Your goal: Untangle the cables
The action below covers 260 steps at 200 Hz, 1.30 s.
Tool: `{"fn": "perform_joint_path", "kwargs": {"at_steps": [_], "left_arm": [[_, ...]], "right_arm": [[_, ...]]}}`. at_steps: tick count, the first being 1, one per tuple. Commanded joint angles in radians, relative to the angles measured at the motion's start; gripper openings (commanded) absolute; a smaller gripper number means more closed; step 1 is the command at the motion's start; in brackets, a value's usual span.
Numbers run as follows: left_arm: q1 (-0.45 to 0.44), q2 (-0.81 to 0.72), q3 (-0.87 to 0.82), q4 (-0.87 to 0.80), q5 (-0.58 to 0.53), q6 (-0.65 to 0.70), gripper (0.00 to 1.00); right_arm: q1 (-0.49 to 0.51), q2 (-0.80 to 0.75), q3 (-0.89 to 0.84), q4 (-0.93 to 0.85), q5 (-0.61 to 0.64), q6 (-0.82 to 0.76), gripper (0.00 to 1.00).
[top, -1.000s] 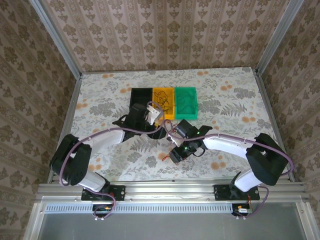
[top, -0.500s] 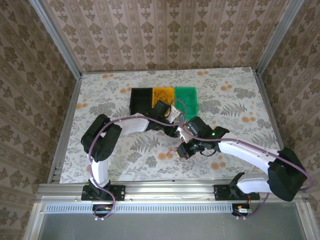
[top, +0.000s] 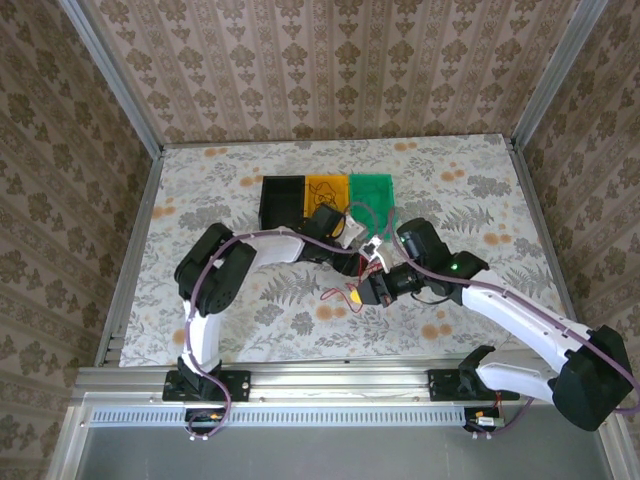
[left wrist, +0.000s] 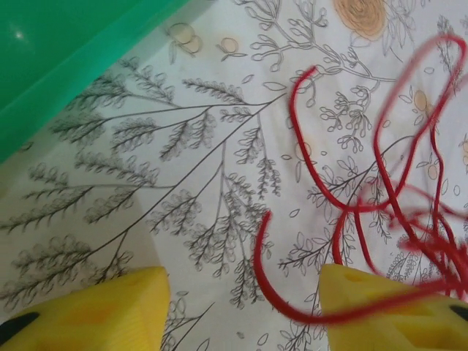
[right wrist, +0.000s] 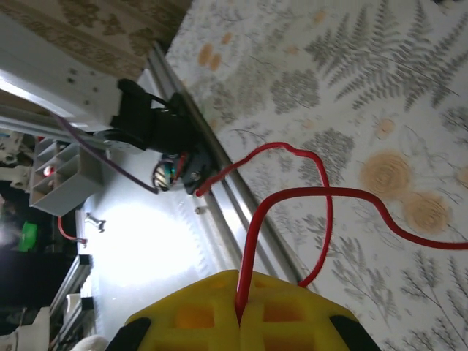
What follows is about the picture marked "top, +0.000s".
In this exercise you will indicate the grey metal panel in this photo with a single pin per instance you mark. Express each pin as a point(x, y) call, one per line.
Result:
point(340, 452)

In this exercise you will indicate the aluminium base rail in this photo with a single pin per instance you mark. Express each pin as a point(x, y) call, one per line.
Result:
point(340, 385)

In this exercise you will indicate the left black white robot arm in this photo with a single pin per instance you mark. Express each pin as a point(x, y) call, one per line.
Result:
point(220, 280)

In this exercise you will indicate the green plastic bin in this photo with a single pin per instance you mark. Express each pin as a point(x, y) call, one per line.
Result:
point(370, 192)

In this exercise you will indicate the aluminium side rail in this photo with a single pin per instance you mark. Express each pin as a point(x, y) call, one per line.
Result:
point(137, 235)
point(542, 225)

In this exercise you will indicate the black plastic bin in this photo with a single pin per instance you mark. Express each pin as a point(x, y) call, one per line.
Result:
point(282, 200)

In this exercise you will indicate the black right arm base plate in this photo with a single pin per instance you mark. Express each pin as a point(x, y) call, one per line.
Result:
point(442, 385)

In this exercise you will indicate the yellow plastic bin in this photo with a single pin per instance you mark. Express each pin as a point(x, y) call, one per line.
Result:
point(341, 187)

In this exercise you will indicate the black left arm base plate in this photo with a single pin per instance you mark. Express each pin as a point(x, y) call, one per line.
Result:
point(235, 385)

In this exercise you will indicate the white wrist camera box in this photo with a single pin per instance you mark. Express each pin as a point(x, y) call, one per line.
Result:
point(355, 230)
point(382, 257)

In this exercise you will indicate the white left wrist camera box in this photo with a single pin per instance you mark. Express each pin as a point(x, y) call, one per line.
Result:
point(355, 230)

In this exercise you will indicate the aluminium frame post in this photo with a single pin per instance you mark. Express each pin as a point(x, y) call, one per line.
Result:
point(117, 85)
point(555, 75)

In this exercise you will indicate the floral tablecloth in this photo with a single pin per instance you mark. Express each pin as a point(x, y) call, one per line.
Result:
point(225, 165)

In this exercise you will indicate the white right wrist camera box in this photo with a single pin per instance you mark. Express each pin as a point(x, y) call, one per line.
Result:
point(382, 257)

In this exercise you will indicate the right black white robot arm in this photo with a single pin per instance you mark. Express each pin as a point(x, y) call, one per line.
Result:
point(525, 325)

